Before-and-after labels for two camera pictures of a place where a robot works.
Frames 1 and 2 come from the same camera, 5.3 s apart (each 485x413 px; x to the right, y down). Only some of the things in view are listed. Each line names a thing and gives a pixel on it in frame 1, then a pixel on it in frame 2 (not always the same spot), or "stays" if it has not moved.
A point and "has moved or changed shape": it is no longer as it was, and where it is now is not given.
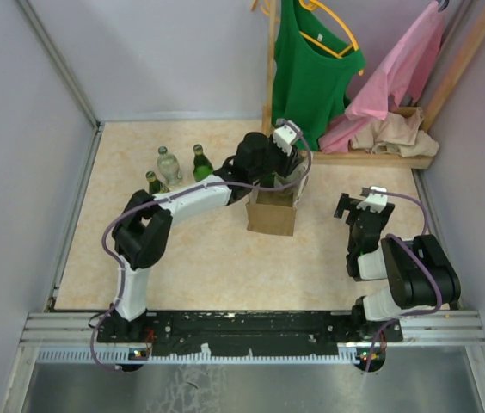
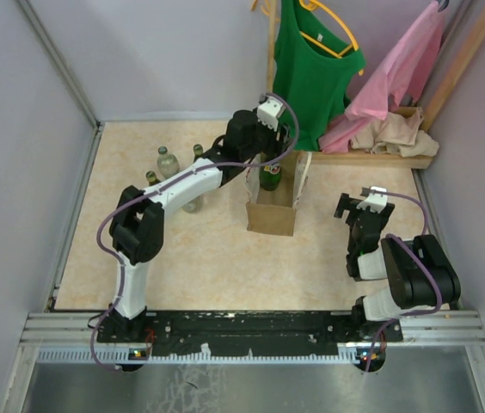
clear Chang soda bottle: x=168 y=166 stays
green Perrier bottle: x=267 y=181 stays
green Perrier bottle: x=155 y=185 stays
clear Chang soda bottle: x=294 y=181 has moved or changed shape
